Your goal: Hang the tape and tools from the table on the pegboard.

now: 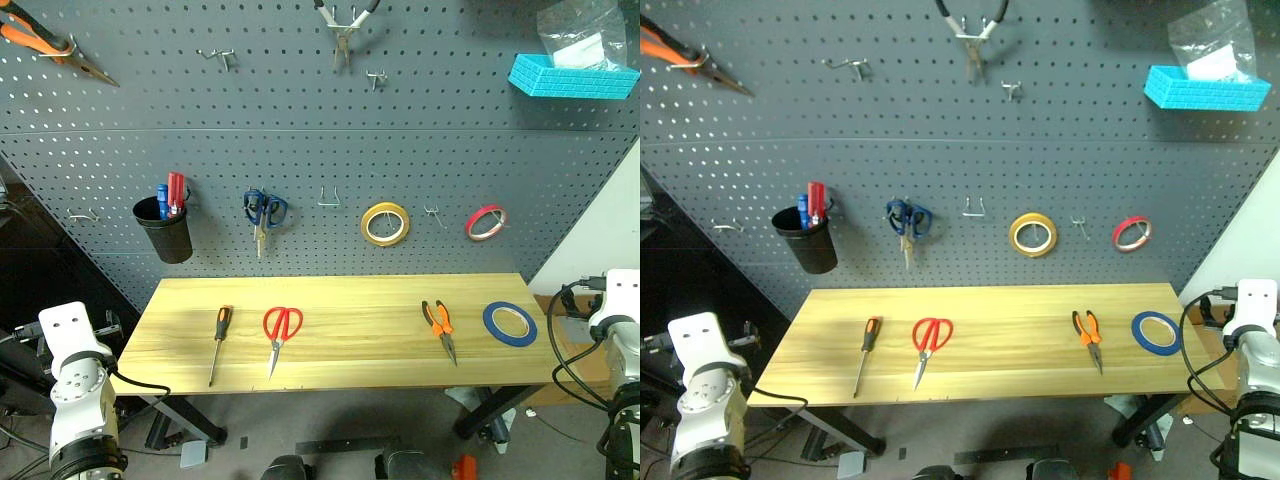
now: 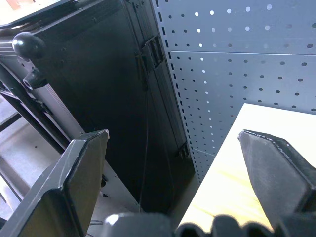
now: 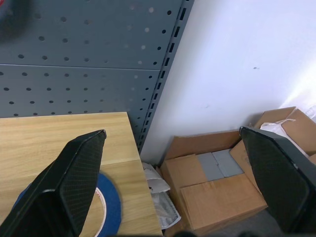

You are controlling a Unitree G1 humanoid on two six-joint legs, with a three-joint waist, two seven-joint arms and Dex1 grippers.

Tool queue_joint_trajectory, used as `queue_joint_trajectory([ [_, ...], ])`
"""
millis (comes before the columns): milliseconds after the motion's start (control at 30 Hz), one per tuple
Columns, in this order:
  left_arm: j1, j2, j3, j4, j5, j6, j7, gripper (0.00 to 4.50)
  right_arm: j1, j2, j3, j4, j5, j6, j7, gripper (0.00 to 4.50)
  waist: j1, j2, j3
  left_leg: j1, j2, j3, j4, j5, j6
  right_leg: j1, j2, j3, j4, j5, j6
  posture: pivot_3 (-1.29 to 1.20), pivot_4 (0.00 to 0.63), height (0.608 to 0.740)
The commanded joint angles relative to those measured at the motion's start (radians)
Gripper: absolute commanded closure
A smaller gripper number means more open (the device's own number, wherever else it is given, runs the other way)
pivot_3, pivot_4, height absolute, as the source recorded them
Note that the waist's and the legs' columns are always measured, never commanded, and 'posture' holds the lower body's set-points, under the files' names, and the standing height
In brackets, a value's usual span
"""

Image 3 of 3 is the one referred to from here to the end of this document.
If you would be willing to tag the silver bubble wrap bag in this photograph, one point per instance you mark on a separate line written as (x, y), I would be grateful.
(160, 195)

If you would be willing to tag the grey pegboard shelf panel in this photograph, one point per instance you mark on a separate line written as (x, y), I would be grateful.
(81, 61)

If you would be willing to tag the blue tape roll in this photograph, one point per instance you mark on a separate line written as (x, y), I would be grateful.
(109, 201)

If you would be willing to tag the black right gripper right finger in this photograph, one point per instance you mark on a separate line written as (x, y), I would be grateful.
(279, 177)

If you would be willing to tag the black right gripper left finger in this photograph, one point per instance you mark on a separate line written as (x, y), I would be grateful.
(66, 187)

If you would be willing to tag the brown cardboard box with paper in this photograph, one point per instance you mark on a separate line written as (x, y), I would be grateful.
(291, 123)

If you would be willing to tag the open brown cardboard box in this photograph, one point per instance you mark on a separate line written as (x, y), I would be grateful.
(209, 185)

